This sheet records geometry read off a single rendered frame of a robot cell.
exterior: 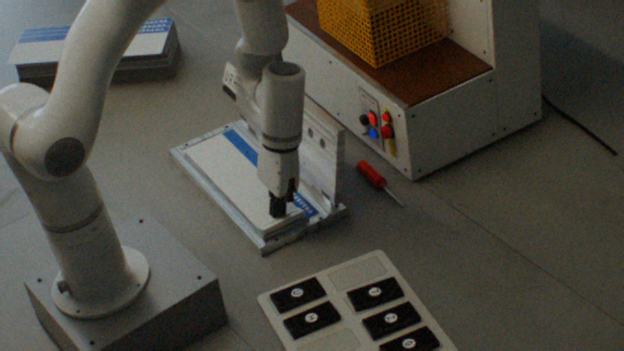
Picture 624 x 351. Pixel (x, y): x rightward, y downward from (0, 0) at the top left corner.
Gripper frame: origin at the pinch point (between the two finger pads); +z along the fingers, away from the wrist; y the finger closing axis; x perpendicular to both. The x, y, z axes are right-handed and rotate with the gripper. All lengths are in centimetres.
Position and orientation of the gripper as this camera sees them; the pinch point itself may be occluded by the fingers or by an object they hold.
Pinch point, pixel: (278, 207)
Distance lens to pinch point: 251.9
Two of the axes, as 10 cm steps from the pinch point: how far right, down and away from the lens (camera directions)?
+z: -0.5, 8.6, 5.2
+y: 5.0, 4.7, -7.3
